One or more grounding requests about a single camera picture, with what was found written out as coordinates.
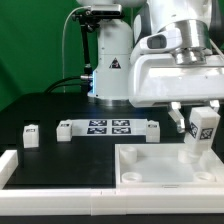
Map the black cable bundle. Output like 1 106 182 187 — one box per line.
44 75 93 94

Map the white square tabletop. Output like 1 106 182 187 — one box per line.
115 143 224 188

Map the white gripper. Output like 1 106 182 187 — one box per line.
128 54 224 133

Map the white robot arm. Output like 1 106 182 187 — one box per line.
77 0 224 133

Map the white fence obstacle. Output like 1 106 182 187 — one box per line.
0 150 224 216

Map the white cable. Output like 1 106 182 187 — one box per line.
61 5 92 94

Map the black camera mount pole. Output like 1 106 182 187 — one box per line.
72 9 99 75

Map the fiducial tag sheet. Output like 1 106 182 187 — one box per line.
72 119 146 136

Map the grey camera bar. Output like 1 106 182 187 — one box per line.
90 4 122 16

